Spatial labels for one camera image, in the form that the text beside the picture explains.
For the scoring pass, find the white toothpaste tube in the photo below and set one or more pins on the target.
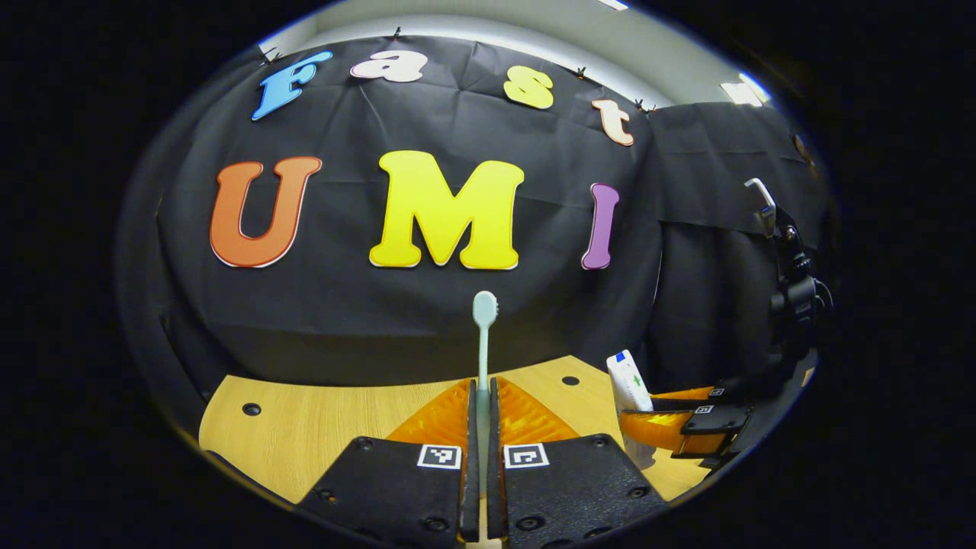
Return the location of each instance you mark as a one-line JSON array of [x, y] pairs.
[[629, 381]]

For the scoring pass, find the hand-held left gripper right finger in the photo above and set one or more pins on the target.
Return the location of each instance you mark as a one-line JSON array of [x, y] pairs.
[[496, 457]]

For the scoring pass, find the wooden desktop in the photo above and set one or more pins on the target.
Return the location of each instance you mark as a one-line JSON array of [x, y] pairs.
[[320, 412]]

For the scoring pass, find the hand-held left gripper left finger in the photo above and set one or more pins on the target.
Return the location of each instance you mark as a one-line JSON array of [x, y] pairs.
[[470, 457]]

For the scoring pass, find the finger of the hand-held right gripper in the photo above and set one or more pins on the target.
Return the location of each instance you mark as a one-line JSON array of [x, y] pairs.
[[686, 393], [709, 427]]

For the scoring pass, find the black backdrop cloth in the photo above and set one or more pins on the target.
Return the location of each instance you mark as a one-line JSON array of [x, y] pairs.
[[343, 320]]

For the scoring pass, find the pale green toothbrush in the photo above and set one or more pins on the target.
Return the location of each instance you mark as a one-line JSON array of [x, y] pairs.
[[483, 335]]

